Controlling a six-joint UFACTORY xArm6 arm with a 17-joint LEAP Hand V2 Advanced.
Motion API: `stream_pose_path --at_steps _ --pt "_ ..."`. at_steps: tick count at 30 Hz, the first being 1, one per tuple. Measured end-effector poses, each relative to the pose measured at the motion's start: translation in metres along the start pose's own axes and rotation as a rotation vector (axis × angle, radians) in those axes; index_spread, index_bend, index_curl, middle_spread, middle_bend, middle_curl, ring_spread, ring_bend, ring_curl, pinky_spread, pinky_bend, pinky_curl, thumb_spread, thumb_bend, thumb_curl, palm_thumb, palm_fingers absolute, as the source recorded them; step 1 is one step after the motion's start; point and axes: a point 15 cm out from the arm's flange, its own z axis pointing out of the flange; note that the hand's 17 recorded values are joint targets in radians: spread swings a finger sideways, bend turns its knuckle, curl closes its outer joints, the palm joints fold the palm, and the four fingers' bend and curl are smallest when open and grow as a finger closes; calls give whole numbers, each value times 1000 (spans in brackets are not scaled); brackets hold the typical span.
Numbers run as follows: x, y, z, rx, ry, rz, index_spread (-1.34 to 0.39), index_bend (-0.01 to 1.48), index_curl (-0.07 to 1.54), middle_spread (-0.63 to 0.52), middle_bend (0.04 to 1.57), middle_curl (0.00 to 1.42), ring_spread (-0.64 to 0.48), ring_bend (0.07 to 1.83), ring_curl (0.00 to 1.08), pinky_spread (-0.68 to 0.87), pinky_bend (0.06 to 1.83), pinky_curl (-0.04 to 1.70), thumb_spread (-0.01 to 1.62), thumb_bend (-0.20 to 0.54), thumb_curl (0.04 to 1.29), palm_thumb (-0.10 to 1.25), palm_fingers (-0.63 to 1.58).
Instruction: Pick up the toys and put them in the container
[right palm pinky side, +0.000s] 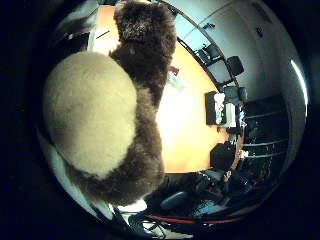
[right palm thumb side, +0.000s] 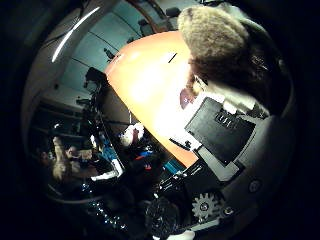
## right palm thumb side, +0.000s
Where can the seated person in black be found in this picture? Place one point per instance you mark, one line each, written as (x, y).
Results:
(71, 156)

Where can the blue aluminium rail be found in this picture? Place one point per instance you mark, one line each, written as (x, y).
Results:
(173, 165)

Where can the ceiling light strip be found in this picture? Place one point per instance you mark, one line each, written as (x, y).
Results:
(73, 31)

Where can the dark furry plush toy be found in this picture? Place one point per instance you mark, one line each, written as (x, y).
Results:
(216, 43)

